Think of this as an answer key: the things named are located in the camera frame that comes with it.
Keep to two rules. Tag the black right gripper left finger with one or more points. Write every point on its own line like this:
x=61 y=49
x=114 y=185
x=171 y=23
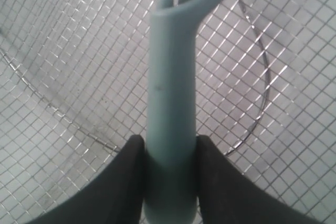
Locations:
x=114 y=196

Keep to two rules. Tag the light blue vegetable peeler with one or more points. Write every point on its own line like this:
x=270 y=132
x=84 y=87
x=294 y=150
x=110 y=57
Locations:
x=170 y=195

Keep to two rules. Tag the oval wire mesh basket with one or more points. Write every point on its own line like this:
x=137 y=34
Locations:
x=73 y=90

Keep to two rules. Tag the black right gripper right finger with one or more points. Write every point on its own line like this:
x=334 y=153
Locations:
x=227 y=196

